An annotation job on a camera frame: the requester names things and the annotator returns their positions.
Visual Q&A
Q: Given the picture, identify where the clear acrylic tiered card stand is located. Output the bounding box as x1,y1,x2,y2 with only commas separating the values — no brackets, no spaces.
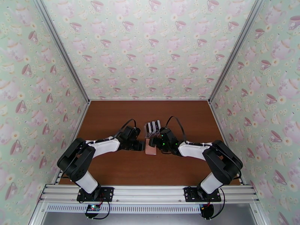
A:
143,119,162,139

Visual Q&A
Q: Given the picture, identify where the pink card holder wallet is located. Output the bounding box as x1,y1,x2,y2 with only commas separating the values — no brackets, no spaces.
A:
144,138,157,156

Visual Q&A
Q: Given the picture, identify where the aluminium back edge strip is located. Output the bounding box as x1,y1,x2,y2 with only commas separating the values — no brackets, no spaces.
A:
90,98,210,102

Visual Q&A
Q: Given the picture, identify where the small circuit board green LED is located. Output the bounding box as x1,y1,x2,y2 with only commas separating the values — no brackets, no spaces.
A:
85,204,102,214

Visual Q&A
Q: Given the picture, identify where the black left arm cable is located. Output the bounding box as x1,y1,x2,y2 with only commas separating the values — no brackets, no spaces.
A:
113,118,138,141

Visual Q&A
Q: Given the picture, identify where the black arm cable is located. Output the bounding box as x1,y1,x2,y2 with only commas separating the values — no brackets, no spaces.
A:
113,118,138,141
165,115,243,180

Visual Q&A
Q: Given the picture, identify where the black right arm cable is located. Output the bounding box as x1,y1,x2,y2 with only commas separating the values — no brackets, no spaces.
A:
165,115,243,180

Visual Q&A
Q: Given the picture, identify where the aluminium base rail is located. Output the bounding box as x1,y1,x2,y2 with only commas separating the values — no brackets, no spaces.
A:
38,184,261,205

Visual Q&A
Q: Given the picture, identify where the aluminium table edge rail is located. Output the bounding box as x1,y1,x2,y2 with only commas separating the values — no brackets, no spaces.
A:
208,101,245,186
54,101,92,185

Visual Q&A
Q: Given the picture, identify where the perforated metal cable tray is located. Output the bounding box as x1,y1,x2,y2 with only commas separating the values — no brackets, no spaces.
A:
45,204,204,215

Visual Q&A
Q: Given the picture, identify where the black circuit board cable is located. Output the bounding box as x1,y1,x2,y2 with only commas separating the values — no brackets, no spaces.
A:
92,200,111,220

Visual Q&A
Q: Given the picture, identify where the black base cable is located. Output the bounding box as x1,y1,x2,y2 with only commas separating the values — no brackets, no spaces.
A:
212,193,226,219

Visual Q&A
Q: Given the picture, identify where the aluminium frame post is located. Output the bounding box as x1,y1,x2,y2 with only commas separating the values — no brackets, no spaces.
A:
31,0,91,104
208,0,269,104

